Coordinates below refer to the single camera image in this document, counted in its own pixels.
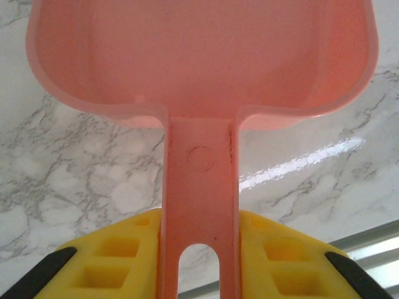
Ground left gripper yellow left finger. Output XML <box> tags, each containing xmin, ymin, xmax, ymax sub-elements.
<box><xmin>0</xmin><ymin>209</ymin><xmax>163</xmax><ymax>299</ymax></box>

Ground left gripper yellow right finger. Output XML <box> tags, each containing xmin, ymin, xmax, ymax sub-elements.
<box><xmin>239</xmin><ymin>210</ymin><xmax>394</xmax><ymax>299</ymax></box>

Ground pink plastic dustpan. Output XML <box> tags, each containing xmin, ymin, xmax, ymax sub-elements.
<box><xmin>26</xmin><ymin>0</ymin><xmax>380</xmax><ymax>299</ymax></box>

